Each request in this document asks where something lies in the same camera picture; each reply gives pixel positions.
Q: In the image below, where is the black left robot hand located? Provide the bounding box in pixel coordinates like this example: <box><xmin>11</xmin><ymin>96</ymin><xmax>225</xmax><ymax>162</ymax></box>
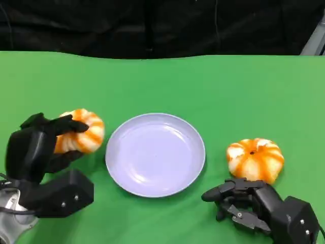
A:
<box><xmin>5</xmin><ymin>112</ymin><xmax>90</xmax><ymax>184</ymax></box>

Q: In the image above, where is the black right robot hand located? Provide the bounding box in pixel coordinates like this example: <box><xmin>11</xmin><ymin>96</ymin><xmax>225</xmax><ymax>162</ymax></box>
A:
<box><xmin>201</xmin><ymin>177</ymin><xmax>291</xmax><ymax>242</ymax></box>

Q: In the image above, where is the orange white toy bread roll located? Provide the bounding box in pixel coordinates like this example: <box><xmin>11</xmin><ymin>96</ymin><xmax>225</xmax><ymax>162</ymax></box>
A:
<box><xmin>53</xmin><ymin>108</ymin><xmax>106</xmax><ymax>155</ymax></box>
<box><xmin>226</xmin><ymin>138</ymin><xmax>285</xmax><ymax>185</ymax></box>

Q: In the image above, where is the lilac plate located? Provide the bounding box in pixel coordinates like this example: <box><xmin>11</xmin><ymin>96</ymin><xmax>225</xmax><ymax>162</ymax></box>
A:
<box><xmin>105</xmin><ymin>113</ymin><xmax>206</xmax><ymax>198</ymax></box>

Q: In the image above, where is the green table cloth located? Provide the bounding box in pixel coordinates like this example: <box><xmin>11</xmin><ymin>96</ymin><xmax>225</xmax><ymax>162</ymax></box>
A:
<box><xmin>0</xmin><ymin>50</ymin><xmax>325</xmax><ymax>244</ymax></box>

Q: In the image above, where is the black backdrop curtain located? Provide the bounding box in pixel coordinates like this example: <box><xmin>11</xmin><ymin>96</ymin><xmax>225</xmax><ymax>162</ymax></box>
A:
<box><xmin>0</xmin><ymin>0</ymin><xmax>325</xmax><ymax>60</ymax></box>

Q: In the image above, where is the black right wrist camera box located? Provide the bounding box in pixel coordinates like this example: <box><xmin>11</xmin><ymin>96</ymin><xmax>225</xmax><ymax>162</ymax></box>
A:
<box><xmin>282</xmin><ymin>195</ymin><xmax>320</xmax><ymax>244</ymax></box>

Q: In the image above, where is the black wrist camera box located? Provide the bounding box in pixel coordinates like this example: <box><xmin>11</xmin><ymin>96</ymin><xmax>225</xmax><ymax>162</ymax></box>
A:
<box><xmin>282</xmin><ymin>195</ymin><xmax>320</xmax><ymax>244</ymax></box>
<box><xmin>34</xmin><ymin>169</ymin><xmax>95</xmax><ymax>219</ymax></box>

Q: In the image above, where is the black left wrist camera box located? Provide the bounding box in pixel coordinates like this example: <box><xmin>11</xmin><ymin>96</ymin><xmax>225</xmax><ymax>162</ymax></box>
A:
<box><xmin>34</xmin><ymin>169</ymin><xmax>95</xmax><ymax>219</ymax></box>

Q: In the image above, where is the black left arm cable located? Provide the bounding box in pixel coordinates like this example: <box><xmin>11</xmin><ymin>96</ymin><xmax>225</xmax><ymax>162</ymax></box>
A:
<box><xmin>0</xmin><ymin>205</ymin><xmax>36</xmax><ymax>217</ymax></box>

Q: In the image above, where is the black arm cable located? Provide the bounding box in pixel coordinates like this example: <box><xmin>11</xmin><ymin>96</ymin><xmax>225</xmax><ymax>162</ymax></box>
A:
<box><xmin>316</xmin><ymin>220</ymin><xmax>325</xmax><ymax>241</ymax></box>
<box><xmin>0</xmin><ymin>205</ymin><xmax>36</xmax><ymax>217</ymax></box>

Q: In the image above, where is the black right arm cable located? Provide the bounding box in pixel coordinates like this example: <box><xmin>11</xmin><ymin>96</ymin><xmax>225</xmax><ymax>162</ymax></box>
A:
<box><xmin>316</xmin><ymin>220</ymin><xmax>325</xmax><ymax>241</ymax></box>

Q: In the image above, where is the grey metal frame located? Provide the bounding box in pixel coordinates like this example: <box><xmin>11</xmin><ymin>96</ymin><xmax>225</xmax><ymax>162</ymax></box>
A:
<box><xmin>299</xmin><ymin>24</ymin><xmax>325</xmax><ymax>56</ymax></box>

